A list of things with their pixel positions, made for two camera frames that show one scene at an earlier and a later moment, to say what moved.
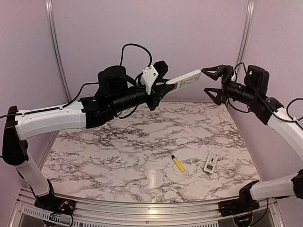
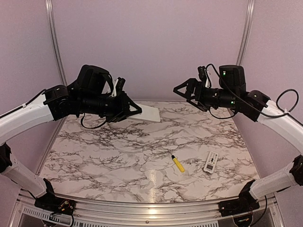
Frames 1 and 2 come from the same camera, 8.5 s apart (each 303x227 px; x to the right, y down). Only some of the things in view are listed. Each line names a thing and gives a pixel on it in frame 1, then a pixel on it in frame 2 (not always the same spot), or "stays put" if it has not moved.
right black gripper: (221, 70) -> (193, 83)
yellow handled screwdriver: (177, 163) stays put
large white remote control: (185, 79) -> (148, 113)
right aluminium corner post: (246, 32) stays put
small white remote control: (210, 162) stays put
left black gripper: (158, 91) -> (123, 109)
